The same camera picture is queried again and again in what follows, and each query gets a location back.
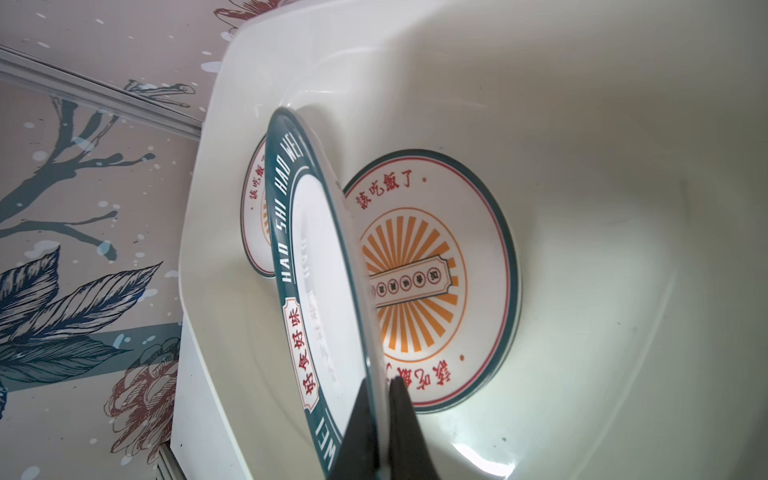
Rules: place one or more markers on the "aluminium frame rail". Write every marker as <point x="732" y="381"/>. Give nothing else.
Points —
<point x="32" y="73"/>

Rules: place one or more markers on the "white plastic bin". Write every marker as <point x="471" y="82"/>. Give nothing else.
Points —
<point x="626" y="145"/>

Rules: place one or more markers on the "orange sunburst plate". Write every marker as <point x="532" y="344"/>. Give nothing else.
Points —
<point x="254" y="221"/>
<point x="444" y="272"/>

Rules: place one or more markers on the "green rim plate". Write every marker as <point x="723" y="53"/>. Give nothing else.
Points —
<point x="323" y="296"/>

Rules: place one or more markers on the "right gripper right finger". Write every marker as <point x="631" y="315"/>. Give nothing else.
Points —
<point x="409" y="456"/>

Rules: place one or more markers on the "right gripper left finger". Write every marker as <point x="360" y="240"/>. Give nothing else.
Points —
<point x="358" y="456"/>

